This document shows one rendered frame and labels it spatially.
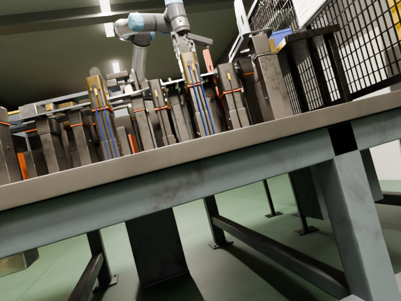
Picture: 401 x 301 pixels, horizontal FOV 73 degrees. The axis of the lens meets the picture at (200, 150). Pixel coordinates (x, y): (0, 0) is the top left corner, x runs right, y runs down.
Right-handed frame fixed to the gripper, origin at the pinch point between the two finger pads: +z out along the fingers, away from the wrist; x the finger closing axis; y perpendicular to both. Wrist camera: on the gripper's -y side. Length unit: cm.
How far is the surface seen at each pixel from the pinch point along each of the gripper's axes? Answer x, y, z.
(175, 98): -2.5, 12.4, 7.7
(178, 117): -2.9, 13.4, 16.1
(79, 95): -32, 60, -13
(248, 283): -20, 1, 102
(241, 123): 19.1, -6.8, 27.7
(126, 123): -19.8, 37.8, 9.4
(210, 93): -3.0, -3.2, 9.0
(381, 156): -137, -180, 82
